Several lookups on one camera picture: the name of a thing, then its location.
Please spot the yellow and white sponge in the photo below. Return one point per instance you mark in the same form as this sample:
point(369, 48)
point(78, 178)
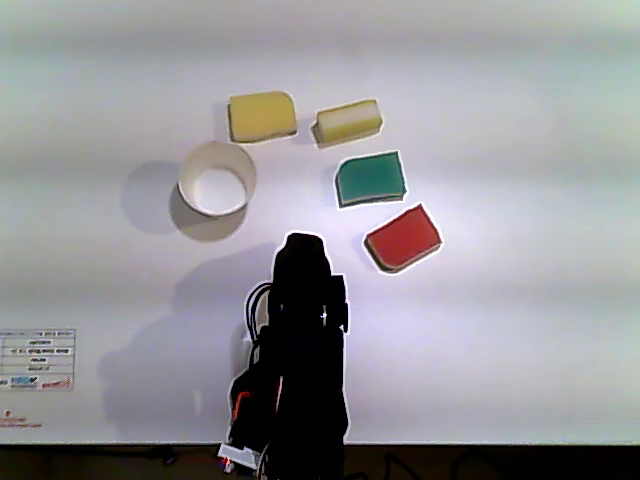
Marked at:
point(347, 122)

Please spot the red sponge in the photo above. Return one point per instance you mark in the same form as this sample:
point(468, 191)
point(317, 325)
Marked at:
point(404, 239)

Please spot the green sponge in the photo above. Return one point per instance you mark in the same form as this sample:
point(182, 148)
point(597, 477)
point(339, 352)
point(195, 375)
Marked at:
point(371, 179)

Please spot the white paper cup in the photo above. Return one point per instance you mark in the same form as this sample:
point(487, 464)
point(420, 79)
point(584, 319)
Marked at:
point(237, 160)

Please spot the yellow flat sponge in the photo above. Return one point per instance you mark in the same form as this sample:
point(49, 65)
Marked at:
point(261, 116)

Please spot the white power socket box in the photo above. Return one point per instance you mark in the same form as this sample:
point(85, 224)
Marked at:
point(240, 455)

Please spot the printed label sticker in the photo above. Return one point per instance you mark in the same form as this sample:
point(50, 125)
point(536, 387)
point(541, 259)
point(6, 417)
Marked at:
point(37, 360)

